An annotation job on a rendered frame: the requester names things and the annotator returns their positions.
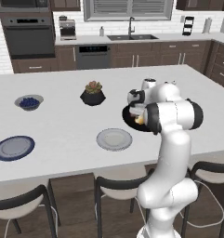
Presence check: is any brown side cupboards run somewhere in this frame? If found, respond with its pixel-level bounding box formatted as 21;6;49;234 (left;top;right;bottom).
204;41;224;92

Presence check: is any window with blinds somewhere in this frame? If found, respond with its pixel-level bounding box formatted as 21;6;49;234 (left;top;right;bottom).
83;0;175;22

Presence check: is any black chair with white seat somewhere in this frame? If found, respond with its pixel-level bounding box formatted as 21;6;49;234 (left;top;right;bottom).
179;152;224;238
93;163;157;238
0;178;62;238

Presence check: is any grey plate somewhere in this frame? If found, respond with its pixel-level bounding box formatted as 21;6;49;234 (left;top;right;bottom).
96;127;134;152

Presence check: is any yellow bun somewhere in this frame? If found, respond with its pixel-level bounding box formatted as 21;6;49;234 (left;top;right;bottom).
137;113;146;126

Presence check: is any blue rimmed plate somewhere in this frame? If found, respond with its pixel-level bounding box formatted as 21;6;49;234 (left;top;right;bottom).
0;135;36;163

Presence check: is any microwave oven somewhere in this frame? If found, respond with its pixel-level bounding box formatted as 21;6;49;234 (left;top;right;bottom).
0;0;53;14

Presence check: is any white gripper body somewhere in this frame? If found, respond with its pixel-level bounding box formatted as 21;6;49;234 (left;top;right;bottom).
128;104;146;118

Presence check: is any dark tap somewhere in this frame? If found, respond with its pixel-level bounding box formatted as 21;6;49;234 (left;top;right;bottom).
126;16;137;37

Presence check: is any grey dishwasher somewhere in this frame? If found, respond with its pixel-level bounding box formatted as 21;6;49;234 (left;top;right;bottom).
74;44;112;71

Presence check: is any brown wall cupboard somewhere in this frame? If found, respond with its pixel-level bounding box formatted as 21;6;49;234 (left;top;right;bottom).
49;0;82;12
175;0;224;12

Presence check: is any grey bowl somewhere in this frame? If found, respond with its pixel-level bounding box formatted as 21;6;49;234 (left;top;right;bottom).
14;94;45;112

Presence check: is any built-in oven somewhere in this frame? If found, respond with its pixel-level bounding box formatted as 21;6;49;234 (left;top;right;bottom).
0;12;58;60

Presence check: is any brown base cupboards run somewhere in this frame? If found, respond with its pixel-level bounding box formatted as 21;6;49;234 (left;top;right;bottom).
10;40;214;74

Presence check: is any black wire rack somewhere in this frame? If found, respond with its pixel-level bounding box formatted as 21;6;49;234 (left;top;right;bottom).
181;15;196;36

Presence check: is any silver coffee machine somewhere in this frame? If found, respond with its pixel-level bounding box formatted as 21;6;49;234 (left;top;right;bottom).
58;15;78;42

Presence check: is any steel sink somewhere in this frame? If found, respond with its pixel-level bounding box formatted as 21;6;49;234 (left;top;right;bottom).
106;33;160;42

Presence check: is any succulent in black pot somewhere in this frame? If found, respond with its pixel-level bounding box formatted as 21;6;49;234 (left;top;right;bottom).
79;80;107;107

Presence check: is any paper towel roll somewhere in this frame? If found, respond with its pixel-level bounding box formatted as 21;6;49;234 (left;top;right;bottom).
202;17;213;34

